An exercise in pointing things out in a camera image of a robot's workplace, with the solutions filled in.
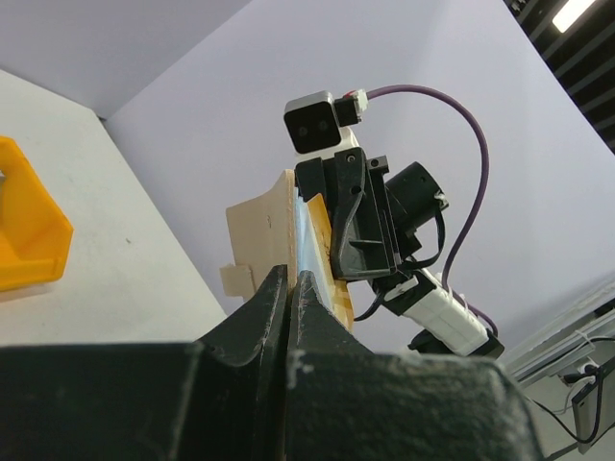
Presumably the yellow plastic bin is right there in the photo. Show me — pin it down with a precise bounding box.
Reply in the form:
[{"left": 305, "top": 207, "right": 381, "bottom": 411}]
[{"left": 1, "top": 137, "right": 73, "bottom": 291}]

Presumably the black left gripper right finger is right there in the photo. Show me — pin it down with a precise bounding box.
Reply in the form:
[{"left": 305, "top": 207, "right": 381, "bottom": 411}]
[{"left": 285, "top": 271, "right": 543, "bottom": 460}]

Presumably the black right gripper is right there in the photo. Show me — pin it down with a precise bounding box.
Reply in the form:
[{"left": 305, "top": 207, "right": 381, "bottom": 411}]
[{"left": 295, "top": 148, "right": 449, "bottom": 280}]

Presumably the gold credit card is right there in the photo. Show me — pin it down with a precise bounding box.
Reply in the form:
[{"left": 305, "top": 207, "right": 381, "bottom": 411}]
[{"left": 307, "top": 194, "right": 355, "bottom": 332}]

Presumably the beige leather card holder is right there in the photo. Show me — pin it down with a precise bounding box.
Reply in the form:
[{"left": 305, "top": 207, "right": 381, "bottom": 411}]
[{"left": 220, "top": 169, "right": 298, "bottom": 301}]

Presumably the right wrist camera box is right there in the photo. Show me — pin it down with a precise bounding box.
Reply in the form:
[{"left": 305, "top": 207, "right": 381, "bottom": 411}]
[{"left": 283, "top": 89, "right": 368, "bottom": 158}]

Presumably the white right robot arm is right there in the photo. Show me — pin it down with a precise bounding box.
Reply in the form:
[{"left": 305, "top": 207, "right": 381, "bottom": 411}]
[{"left": 295, "top": 147, "right": 504, "bottom": 358}]

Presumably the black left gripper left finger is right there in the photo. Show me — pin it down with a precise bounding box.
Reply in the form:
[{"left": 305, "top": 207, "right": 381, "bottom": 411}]
[{"left": 1, "top": 265, "right": 289, "bottom": 460}]

